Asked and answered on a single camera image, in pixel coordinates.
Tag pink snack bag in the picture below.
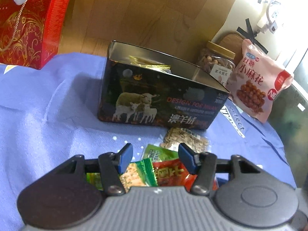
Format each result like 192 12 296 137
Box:
227 38 294 124

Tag gold foil packets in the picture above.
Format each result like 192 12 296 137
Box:
129 55 172 74

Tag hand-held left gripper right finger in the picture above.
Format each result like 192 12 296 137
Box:
178 142 263 196

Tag clear nut jar gold lid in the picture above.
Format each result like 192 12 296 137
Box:
197 41 236 87

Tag green orange snack bar packet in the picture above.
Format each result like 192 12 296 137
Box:
119 158 159 190

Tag blue cloth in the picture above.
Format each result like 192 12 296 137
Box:
0 53 297 231

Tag small shiny green packet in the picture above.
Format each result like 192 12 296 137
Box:
86 173 104 190

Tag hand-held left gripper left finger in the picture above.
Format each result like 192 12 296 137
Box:
49 143 134 196

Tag white wall plug with cable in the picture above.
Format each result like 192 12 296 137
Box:
256 0 282 33

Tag red snack packet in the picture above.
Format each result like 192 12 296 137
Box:
152 159 200 190

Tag light green snack packet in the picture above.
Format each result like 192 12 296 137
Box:
142 144 180 164

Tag red gold gift box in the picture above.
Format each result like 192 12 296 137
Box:
0 0 77 70

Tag round wooden board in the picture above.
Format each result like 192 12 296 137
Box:
211 30 246 53

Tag black sheep print tin box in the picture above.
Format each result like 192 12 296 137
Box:
97 40 231 131

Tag clear seed packet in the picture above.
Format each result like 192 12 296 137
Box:
160 127 210 153

